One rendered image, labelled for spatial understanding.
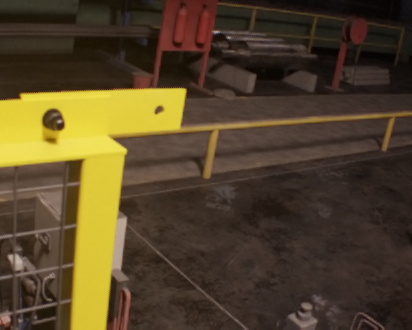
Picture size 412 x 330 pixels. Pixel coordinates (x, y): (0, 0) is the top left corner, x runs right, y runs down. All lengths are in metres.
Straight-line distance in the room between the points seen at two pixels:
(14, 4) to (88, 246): 8.80
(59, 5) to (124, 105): 9.04
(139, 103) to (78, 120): 0.08
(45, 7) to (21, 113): 9.00
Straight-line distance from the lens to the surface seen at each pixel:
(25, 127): 0.59
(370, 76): 12.36
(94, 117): 0.62
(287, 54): 9.67
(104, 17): 10.76
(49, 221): 2.32
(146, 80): 7.72
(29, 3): 9.46
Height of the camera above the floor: 2.02
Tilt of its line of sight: 20 degrees down
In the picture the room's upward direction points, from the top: 10 degrees clockwise
